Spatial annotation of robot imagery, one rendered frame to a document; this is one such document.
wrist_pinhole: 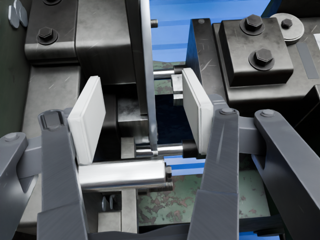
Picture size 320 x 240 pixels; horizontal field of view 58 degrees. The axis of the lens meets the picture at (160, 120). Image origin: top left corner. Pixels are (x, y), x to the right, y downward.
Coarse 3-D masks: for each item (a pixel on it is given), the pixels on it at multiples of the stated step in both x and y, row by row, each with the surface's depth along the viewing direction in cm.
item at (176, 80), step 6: (174, 78) 48; (180, 78) 48; (174, 84) 47; (180, 84) 47; (174, 90) 47; (180, 90) 47; (174, 96) 47; (180, 96) 47; (174, 102) 48; (180, 102) 48
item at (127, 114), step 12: (120, 84) 45; (132, 84) 45; (120, 96) 44; (132, 96) 44; (120, 108) 43; (132, 108) 43; (120, 120) 42; (132, 120) 42; (144, 120) 42; (132, 132) 46; (144, 132) 46
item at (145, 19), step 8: (144, 0) 24; (144, 8) 24; (144, 16) 24; (144, 24) 24; (144, 32) 24; (144, 40) 24; (144, 48) 25; (144, 56) 25; (144, 64) 25; (152, 64) 25; (144, 72) 26; (152, 72) 25; (152, 80) 26; (152, 88) 26; (152, 96) 26; (152, 104) 27; (152, 112) 28; (152, 120) 28; (152, 128) 29; (152, 136) 30
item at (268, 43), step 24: (216, 24) 45; (240, 24) 41; (264, 24) 41; (288, 24) 43; (312, 24) 45; (216, 48) 44; (240, 48) 39; (264, 48) 38; (288, 48) 43; (312, 48) 43; (240, 72) 38; (264, 72) 38; (288, 72) 38; (312, 72) 41; (240, 96) 40; (264, 96) 40; (288, 96) 40
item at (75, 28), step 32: (32, 0) 34; (64, 0) 34; (96, 0) 34; (128, 0) 23; (32, 32) 32; (64, 32) 32; (96, 32) 32; (128, 32) 32; (32, 64) 33; (96, 64) 34; (128, 64) 34
